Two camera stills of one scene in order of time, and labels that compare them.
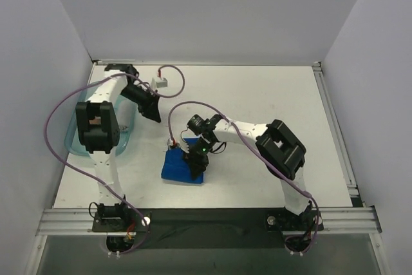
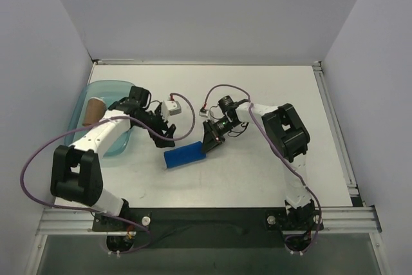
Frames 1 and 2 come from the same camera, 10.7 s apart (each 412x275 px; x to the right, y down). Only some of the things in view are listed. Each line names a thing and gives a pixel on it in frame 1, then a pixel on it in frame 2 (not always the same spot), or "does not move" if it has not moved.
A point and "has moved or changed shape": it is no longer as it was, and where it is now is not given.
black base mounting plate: x=206 y=228 does not move
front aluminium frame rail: x=358 y=220 does not move
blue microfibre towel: x=175 y=167 has moved or changed shape
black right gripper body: x=196 y=159 to x=210 y=133
